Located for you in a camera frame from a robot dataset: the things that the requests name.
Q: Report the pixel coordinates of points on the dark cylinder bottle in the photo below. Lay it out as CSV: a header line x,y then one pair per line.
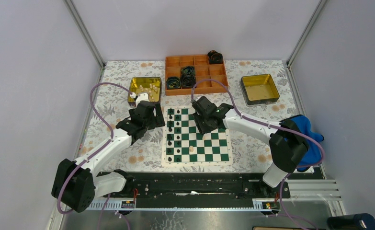
x,y
362,221

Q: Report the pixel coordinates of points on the rolled dark tie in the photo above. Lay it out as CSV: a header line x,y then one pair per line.
x,y
173,83
215,57
187,78

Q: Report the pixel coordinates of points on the rolled dark tie top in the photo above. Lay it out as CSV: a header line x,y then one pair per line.
x,y
215,57

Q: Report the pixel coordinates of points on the left gold tin box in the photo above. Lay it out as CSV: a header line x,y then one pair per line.
x,y
150,85

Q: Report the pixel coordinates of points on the rolled dark tie left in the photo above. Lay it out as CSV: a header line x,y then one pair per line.
x,y
173,83

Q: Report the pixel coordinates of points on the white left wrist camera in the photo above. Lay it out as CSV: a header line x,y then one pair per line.
x,y
141,97

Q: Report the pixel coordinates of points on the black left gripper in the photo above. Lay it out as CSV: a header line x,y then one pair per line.
x,y
157,121

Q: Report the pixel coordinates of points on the gold tin box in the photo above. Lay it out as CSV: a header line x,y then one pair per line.
x,y
150,85
259,89

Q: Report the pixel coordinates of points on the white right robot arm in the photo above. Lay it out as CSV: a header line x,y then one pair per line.
x,y
287,144

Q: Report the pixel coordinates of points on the green white chess board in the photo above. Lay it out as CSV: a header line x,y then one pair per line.
x,y
180,132

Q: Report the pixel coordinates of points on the orange wooden compartment tray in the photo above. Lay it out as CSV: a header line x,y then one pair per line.
x,y
210,78

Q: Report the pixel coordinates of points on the rolled dark tie middle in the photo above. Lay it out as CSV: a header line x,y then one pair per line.
x,y
187,78

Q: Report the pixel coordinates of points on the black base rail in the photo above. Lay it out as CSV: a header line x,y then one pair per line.
x,y
198,190

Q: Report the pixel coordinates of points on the blue cloth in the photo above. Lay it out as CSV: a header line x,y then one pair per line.
x,y
313,155

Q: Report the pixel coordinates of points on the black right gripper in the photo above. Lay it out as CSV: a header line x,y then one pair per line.
x,y
202,129

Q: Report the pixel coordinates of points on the floral table mat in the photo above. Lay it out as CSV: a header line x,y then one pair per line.
x,y
249,154

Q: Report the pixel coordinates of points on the right gold tin box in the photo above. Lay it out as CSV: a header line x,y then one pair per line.
x,y
259,89

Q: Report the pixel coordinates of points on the aluminium frame rail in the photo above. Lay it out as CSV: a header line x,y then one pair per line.
x,y
313,190

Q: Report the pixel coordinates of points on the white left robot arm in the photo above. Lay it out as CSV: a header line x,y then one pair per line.
x,y
78,182

